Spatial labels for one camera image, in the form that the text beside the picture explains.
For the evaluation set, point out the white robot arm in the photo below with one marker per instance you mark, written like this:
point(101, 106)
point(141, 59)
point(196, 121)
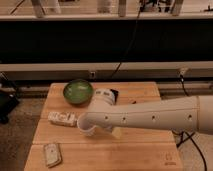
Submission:
point(193, 113)

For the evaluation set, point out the black smartphone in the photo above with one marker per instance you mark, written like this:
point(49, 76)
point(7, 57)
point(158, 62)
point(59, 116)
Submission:
point(116, 93)

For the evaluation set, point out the green bowl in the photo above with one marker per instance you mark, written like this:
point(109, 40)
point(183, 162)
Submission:
point(78, 91)

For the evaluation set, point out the white grey packet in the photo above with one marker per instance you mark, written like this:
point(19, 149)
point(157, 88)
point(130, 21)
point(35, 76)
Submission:
point(52, 154)

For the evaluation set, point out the dark object at left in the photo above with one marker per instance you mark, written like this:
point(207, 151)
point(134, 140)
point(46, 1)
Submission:
point(8, 101)

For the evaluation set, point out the wall power outlet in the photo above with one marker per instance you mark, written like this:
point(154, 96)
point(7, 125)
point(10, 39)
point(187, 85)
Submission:
point(92, 74)

